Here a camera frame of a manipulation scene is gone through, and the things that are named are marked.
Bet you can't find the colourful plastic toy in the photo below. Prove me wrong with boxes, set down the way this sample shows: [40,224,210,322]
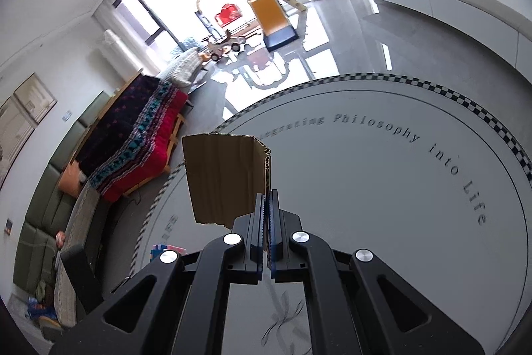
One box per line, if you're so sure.
[150,242,188,261]

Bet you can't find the large framed wall picture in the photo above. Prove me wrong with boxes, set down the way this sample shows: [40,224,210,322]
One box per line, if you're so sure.
[0,97,36,189]

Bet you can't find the blue toy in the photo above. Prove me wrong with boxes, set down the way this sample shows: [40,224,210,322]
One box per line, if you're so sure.
[27,297,55,318]

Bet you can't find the green cloth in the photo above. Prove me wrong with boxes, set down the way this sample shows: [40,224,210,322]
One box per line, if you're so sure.
[35,280,57,301]

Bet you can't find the white knitted throw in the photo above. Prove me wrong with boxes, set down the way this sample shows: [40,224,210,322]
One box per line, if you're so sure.
[160,47,204,87]

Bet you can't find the orange cushion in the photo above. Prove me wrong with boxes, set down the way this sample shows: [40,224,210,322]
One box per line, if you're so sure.
[57,164,90,198]

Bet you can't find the grey sofa seat cover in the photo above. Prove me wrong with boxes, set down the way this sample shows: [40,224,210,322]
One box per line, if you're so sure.
[54,182,113,328]

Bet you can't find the white ride-on toy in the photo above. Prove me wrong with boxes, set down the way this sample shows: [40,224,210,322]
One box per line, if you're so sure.
[203,33,246,62]

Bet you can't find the red toy chair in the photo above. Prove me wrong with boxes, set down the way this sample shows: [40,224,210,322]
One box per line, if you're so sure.
[214,3,242,27]

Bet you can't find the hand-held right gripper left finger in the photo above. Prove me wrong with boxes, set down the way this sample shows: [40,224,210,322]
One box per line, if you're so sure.
[48,192,267,355]

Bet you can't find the patterned dark red blanket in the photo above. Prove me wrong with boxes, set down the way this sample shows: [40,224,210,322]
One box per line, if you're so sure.
[75,76,189,203]

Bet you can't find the white low cabinet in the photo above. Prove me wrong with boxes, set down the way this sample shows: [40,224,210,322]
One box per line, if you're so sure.
[343,0,532,89]

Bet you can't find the small framed wall picture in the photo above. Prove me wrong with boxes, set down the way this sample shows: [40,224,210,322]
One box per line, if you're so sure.
[12,73,58,125]

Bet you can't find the black board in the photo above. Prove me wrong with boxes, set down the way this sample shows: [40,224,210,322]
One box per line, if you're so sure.
[60,245,104,315]

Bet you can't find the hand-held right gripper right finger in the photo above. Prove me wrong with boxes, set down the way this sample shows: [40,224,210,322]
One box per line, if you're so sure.
[268,189,487,355]

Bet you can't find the yellow children's slide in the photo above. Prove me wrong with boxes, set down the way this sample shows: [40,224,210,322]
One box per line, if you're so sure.
[241,0,308,52]

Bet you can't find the green sofa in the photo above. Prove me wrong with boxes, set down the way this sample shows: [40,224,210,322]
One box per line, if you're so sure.
[12,89,121,339]

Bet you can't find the brown cardboard piece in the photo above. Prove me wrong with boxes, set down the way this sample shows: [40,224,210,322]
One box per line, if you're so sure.
[182,134,273,229]

